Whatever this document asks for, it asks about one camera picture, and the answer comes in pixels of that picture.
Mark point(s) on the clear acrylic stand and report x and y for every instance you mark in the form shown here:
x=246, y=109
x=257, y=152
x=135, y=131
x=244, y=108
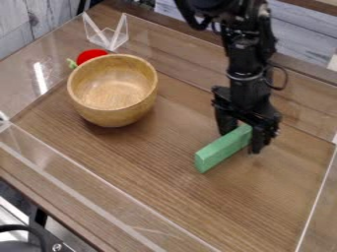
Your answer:
x=110, y=39

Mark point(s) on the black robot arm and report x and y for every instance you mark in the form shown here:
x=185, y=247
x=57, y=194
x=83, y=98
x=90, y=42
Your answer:
x=242, y=22

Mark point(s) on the black table leg bracket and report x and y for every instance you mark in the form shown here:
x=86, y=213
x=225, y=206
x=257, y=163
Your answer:
x=50, y=242

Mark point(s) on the green rectangular block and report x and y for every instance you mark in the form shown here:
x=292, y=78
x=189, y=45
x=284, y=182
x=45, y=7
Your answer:
x=222, y=148

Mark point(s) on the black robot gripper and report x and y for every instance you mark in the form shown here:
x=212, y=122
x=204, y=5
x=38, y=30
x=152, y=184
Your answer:
x=244, y=101

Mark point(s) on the red toy apple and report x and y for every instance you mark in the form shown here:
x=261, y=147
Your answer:
x=85, y=56

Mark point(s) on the brown wooden bowl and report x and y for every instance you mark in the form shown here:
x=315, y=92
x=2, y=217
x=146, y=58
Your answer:
x=113, y=89

